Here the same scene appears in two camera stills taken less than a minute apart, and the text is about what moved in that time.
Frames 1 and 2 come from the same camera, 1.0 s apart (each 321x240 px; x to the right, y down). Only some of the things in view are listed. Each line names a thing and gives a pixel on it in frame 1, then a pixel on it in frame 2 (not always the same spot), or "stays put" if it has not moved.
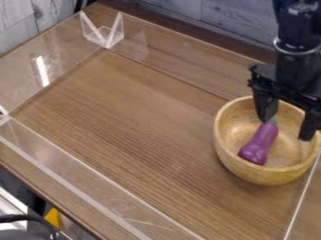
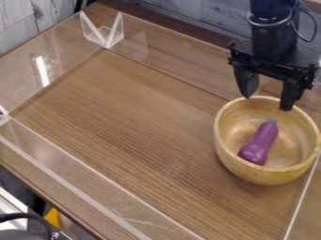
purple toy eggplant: (255, 151) stays put
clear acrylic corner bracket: (104, 36) stays put
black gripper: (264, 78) to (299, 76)
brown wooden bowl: (291, 156) stays put
